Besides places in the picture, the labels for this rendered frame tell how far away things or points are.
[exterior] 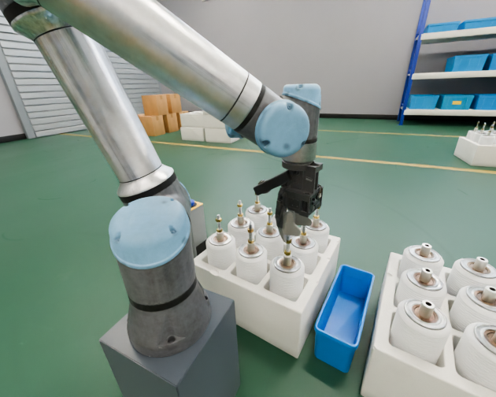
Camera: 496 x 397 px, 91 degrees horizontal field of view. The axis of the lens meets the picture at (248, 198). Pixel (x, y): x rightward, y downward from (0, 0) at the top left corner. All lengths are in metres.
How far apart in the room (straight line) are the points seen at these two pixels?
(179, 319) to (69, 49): 0.44
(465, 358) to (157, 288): 0.60
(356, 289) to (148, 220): 0.79
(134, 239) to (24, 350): 0.77
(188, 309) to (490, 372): 0.56
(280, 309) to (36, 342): 0.76
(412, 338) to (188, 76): 0.63
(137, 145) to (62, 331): 0.75
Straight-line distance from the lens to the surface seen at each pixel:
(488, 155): 2.94
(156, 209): 0.41
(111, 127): 0.47
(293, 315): 0.71
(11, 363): 1.08
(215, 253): 0.79
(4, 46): 5.53
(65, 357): 1.00
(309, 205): 0.54
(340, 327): 0.92
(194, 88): 0.33
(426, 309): 0.66
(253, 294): 0.73
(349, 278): 0.98
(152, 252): 0.37
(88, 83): 0.48
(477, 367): 0.71
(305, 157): 0.52
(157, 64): 0.34
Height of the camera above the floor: 0.70
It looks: 25 degrees down
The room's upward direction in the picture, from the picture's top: 2 degrees counter-clockwise
